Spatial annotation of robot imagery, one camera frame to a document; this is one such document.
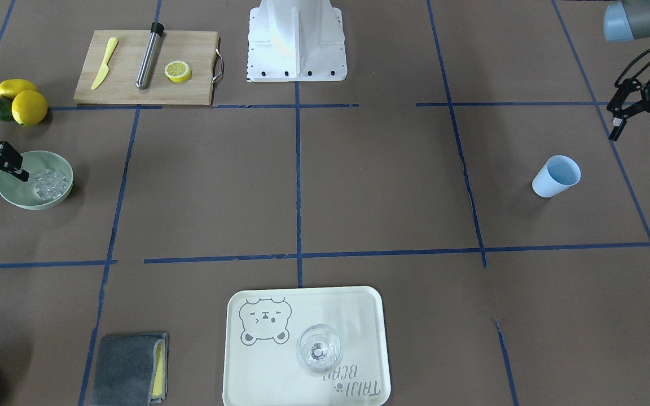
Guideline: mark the cream bear tray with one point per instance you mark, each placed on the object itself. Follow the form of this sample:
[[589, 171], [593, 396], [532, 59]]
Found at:
[[262, 328]]

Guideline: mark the light green bowl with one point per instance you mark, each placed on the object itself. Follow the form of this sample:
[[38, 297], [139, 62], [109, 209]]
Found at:
[[22, 194]]

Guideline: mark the yellow lemon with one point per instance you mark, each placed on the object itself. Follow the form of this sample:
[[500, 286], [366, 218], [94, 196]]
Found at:
[[29, 108], [11, 88]]

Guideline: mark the ice cubes in bowl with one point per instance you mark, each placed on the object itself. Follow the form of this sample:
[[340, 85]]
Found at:
[[51, 184]]

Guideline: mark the yellow plastic knife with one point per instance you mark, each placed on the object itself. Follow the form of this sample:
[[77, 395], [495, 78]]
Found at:
[[104, 69]]

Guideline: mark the clear wine glass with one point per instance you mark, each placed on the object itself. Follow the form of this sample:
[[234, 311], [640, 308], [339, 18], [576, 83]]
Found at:
[[319, 349]]

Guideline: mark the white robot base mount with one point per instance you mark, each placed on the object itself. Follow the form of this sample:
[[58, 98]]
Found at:
[[296, 41]]

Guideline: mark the steel muddler rod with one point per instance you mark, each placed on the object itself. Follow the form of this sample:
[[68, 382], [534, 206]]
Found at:
[[150, 55]]

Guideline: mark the light blue plastic cup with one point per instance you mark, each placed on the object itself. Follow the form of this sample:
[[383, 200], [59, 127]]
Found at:
[[559, 173]]

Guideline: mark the lemon half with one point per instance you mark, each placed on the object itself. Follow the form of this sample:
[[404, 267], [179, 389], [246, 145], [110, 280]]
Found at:
[[178, 71]]

